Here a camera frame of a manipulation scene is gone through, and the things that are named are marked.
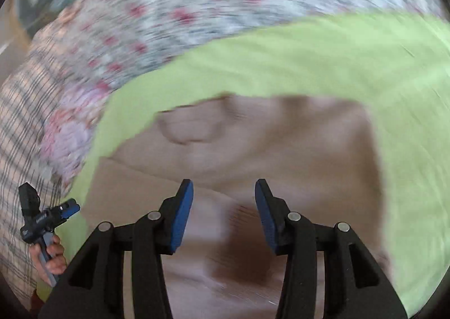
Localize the light green sheet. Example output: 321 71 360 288
35 13 450 319

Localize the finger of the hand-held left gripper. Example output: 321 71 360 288
58 199 81 220

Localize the person's left hand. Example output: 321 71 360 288
30 233 67 282

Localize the plaid checked cloth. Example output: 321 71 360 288
0 15 82 302

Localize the floral printed blanket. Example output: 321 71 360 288
39 0 444 190

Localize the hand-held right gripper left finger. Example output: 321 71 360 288
38 179 195 319

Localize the tan small garment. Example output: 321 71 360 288
82 94 391 319

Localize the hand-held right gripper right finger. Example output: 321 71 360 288
255 178 408 319

